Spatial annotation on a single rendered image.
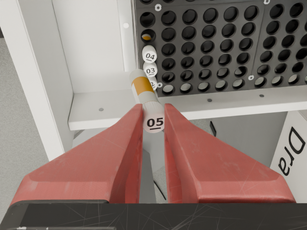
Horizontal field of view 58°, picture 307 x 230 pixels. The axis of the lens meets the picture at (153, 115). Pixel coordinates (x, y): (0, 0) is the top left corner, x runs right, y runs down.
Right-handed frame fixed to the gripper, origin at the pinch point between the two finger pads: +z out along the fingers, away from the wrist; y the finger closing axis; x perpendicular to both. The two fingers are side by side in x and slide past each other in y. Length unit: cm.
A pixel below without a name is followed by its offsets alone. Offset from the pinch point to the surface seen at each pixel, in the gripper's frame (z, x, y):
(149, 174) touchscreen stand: 84, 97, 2
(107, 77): 19.8, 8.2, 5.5
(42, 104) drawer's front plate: 10.1, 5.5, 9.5
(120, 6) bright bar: 18.7, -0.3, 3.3
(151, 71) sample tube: 12.7, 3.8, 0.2
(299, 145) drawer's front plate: 19.9, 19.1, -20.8
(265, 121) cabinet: 32.5, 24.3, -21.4
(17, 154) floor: 98, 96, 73
